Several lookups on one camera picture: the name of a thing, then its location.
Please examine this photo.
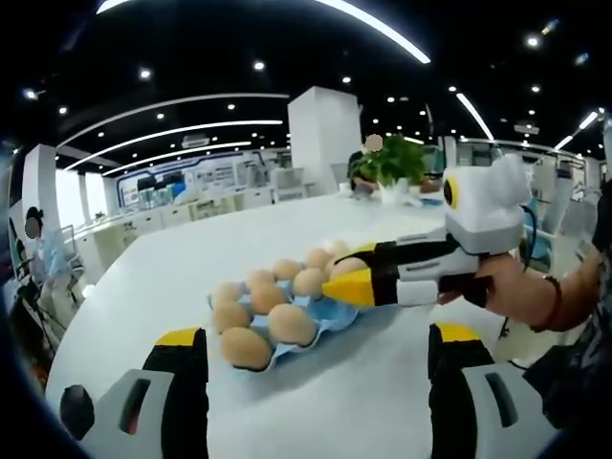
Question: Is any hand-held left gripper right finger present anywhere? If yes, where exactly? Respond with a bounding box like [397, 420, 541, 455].
[427, 322, 560, 459]

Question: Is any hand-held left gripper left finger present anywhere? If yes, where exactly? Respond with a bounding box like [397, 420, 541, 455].
[93, 326, 210, 459]

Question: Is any brown hen egg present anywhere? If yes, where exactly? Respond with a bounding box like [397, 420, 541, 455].
[329, 257, 367, 281]

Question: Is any blue egg tray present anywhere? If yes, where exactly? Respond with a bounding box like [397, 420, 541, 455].
[206, 279, 364, 374]

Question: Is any group of brown eggs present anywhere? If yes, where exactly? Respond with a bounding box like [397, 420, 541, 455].
[209, 238, 353, 372]

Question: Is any person's right hand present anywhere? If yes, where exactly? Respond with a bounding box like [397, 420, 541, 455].
[437, 252, 558, 331]

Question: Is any green plant in white pot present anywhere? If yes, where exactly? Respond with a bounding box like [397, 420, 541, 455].
[348, 135, 429, 205]

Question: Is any person's dark clothed torso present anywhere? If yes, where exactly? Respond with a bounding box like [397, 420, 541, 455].
[523, 179, 612, 431]

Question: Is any white table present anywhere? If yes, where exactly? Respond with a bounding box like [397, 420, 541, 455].
[45, 193, 527, 459]

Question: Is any white mesh office chair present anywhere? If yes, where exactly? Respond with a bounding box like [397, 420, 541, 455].
[271, 166, 307, 202]

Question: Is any row of white counters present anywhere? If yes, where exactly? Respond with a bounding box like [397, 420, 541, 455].
[71, 186, 340, 250]

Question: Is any red bead bracelet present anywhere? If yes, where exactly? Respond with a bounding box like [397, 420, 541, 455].
[530, 274, 563, 334]

